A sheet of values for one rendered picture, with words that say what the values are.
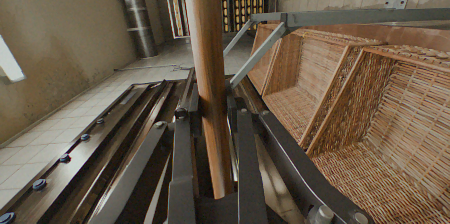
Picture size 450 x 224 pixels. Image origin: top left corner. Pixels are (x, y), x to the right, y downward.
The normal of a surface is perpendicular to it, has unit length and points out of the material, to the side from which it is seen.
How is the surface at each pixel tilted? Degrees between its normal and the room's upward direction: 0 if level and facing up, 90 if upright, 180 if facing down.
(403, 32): 0
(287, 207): 70
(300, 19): 90
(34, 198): 90
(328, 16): 90
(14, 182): 90
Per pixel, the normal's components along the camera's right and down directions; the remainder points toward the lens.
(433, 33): -0.99, 0.10
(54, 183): -0.07, -0.89
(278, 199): -0.41, -0.80
